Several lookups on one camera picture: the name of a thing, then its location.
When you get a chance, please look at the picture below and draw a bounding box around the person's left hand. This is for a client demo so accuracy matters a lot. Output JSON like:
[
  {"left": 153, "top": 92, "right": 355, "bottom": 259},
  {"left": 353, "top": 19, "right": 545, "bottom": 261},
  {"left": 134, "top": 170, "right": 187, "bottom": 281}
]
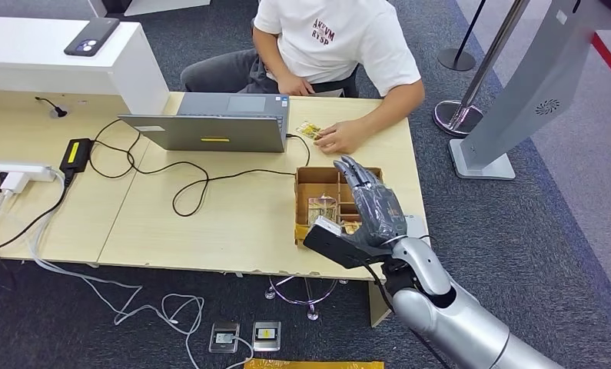
[{"left": 314, "top": 118, "right": 370, "bottom": 155}]

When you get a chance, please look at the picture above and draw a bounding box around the person's right hand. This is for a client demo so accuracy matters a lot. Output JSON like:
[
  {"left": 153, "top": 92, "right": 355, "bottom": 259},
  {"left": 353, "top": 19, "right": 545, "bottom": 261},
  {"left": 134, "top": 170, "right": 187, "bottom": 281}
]
[{"left": 277, "top": 72, "right": 317, "bottom": 98}]

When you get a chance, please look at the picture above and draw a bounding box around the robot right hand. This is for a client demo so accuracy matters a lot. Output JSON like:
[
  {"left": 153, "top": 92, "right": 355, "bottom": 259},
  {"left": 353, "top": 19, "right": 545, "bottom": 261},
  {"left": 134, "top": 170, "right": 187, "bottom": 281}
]
[{"left": 333, "top": 155, "right": 409, "bottom": 251}]

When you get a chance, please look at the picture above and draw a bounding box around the white card reader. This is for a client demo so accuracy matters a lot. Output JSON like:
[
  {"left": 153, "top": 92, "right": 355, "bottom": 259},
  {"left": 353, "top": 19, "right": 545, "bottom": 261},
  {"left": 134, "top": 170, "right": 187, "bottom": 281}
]
[{"left": 404, "top": 214, "right": 430, "bottom": 241}]

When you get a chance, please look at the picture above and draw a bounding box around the person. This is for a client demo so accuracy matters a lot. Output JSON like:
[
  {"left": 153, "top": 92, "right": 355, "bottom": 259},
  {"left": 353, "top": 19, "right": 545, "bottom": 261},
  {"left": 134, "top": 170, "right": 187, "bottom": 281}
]
[{"left": 180, "top": 0, "right": 427, "bottom": 155}]

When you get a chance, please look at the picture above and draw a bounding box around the cardboard organiser box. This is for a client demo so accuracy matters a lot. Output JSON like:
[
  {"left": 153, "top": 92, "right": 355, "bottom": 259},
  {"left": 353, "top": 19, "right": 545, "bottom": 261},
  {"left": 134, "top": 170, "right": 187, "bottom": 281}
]
[{"left": 294, "top": 166, "right": 385, "bottom": 249}]

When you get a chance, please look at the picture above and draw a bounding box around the wooden desk side panel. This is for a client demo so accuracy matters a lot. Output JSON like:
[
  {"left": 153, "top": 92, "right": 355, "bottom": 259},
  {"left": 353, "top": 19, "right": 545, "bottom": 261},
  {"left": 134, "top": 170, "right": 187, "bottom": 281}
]
[{"left": 368, "top": 281, "right": 393, "bottom": 327}]

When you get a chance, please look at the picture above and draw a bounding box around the grey laptop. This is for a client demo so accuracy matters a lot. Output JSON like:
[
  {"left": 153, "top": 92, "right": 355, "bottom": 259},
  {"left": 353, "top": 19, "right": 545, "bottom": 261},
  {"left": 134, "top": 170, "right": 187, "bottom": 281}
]
[{"left": 118, "top": 92, "right": 291, "bottom": 154}]

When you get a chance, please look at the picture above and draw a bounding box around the chrome chair base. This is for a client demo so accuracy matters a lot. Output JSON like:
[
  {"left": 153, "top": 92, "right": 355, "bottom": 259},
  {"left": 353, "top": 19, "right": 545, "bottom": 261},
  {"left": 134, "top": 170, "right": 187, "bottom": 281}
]
[{"left": 264, "top": 276, "right": 348, "bottom": 322}]

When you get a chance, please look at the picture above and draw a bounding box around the white furniture panel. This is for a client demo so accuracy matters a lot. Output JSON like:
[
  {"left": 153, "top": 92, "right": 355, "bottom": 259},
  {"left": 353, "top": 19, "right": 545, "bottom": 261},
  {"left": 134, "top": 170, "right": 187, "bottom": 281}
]
[{"left": 87, "top": 0, "right": 211, "bottom": 16}]

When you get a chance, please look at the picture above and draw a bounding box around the yellow floor tape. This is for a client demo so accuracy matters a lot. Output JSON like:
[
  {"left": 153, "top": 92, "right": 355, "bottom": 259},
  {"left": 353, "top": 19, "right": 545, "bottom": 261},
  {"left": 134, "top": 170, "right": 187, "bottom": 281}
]
[{"left": 244, "top": 358, "right": 385, "bottom": 369}]

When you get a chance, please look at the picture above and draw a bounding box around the silver floor socket yellow label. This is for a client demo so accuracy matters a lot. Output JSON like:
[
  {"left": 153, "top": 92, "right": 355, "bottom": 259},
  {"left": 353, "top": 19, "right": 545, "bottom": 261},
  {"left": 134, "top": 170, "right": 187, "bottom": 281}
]
[{"left": 251, "top": 321, "right": 281, "bottom": 353}]

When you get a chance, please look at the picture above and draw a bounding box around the silver floor socket with plug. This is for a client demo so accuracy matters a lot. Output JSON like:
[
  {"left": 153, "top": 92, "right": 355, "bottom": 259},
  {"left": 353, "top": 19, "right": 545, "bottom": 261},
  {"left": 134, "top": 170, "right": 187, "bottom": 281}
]
[{"left": 208, "top": 322, "right": 241, "bottom": 354}]

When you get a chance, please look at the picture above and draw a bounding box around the grey kiosk stand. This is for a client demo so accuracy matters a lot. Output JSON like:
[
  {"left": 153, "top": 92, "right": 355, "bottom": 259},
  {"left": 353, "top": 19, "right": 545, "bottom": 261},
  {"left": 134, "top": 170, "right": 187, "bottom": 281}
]
[{"left": 449, "top": 0, "right": 611, "bottom": 181}]

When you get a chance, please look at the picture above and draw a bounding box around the dark smartphone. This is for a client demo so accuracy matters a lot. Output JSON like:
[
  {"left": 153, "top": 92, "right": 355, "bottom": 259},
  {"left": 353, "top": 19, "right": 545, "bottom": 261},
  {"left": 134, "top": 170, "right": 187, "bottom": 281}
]
[{"left": 63, "top": 17, "right": 121, "bottom": 58}]

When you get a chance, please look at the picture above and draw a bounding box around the black laptop power adapter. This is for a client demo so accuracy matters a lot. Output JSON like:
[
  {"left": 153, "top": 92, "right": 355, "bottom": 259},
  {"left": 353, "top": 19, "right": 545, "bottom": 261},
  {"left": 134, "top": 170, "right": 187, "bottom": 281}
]
[{"left": 58, "top": 138, "right": 93, "bottom": 175}]

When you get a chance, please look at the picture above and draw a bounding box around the white power strip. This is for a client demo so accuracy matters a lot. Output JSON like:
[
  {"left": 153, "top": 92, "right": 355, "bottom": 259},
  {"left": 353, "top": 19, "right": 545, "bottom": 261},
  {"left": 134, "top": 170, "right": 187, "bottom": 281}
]
[{"left": 0, "top": 161, "right": 57, "bottom": 184}]

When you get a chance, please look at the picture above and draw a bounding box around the white plug charger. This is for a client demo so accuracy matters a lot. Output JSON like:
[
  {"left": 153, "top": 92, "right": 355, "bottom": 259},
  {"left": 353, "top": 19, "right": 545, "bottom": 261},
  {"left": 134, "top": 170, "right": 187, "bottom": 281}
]
[{"left": 0, "top": 172, "right": 30, "bottom": 195}]

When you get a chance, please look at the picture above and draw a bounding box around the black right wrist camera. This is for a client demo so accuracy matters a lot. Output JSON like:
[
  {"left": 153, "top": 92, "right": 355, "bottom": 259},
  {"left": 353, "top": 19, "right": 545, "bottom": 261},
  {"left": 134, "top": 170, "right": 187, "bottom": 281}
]
[{"left": 303, "top": 215, "right": 393, "bottom": 270}]

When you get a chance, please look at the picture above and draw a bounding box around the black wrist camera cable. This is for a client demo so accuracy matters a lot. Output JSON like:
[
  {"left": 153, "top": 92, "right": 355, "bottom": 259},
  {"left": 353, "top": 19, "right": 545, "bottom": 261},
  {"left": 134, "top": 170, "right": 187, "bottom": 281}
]
[{"left": 360, "top": 262, "right": 451, "bottom": 369}]

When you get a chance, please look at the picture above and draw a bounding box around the black laptop charger cable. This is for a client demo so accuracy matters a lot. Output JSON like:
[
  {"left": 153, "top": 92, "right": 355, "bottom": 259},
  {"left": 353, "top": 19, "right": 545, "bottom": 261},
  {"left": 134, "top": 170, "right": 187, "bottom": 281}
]
[{"left": 87, "top": 119, "right": 311, "bottom": 218}]

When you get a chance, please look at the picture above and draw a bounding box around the black stanchion post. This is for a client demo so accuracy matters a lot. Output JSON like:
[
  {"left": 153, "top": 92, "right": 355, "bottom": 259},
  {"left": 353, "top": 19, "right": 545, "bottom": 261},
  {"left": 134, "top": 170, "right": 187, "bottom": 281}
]
[{"left": 437, "top": 0, "right": 487, "bottom": 71}]

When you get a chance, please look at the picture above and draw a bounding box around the chrome stanchion post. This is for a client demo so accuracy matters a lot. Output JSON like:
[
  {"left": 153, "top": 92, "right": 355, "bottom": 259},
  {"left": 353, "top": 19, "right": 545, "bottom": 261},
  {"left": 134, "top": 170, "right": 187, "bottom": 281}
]
[{"left": 433, "top": 0, "right": 532, "bottom": 138}]

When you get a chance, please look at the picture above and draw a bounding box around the desk cable grommet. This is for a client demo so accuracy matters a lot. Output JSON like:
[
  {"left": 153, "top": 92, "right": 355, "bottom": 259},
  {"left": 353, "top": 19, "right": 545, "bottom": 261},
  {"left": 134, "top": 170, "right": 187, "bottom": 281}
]
[{"left": 34, "top": 96, "right": 71, "bottom": 120}]

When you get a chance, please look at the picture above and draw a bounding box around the white cable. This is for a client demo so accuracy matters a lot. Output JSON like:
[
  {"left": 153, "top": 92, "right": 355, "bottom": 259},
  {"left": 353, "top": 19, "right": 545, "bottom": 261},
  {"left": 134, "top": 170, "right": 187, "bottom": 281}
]
[{"left": 28, "top": 171, "right": 255, "bottom": 369}]

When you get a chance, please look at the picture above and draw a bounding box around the black adapter mains cable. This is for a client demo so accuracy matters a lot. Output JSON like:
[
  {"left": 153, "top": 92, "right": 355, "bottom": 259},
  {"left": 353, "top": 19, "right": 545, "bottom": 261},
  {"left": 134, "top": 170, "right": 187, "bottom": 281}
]
[{"left": 0, "top": 171, "right": 74, "bottom": 258}]

